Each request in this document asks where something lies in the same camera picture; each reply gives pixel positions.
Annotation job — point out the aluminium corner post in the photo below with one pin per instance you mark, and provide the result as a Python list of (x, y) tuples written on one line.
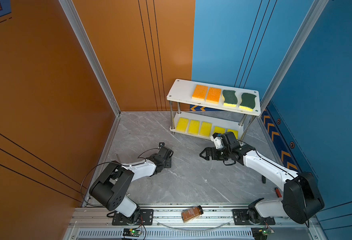
[(312, 16), (86, 45)]

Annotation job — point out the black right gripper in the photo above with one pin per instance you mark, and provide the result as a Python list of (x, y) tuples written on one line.
[(212, 150)]

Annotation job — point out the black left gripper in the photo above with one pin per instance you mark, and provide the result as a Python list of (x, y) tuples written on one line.
[(169, 162)]

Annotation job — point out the left green circuit board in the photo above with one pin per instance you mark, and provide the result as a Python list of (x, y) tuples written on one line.
[(131, 233)]

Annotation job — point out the aluminium corner post right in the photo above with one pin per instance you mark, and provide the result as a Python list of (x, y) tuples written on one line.
[(312, 16)]

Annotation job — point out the aluminium corner post left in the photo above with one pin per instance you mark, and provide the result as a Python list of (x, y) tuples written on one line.
[(86, 45)]

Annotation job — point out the green circuit board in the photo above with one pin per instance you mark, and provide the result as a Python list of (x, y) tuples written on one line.
[(261, 234), (131, 233)]

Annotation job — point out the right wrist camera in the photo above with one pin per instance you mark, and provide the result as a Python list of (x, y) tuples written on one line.
[(217, 140)]

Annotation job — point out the yellow foam sponge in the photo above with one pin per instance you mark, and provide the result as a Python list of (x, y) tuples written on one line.
[(235, 132), (219, 130)]

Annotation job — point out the brown spice jar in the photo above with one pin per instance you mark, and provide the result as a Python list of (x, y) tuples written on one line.
[(192, 213)]

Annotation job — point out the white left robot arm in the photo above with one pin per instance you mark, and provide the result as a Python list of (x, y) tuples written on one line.
[(110, 188)]

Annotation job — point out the white two-tier metal shelf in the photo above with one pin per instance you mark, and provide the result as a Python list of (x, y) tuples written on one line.
[(180, 95)]

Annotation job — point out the large yellow coarse sponge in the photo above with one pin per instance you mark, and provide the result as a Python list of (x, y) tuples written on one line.
[(205, 129)]

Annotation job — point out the green scouring sponge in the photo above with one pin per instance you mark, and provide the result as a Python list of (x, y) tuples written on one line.
[(248, 102), (230, 99)]

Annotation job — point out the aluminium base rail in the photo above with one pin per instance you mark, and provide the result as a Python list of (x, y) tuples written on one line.
[(164, 222)]

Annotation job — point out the red handled ratchet wrench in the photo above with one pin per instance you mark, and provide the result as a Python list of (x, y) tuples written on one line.
[(278, 193)]

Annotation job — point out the orange scrub sponge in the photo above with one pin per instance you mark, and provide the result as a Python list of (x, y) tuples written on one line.
[(200, 93), (213, 96)]

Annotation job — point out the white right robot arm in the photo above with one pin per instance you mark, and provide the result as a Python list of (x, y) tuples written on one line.
[(301, 198)]

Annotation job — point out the right green circuit board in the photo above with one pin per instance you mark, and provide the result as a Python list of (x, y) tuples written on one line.
[(261, 234)]

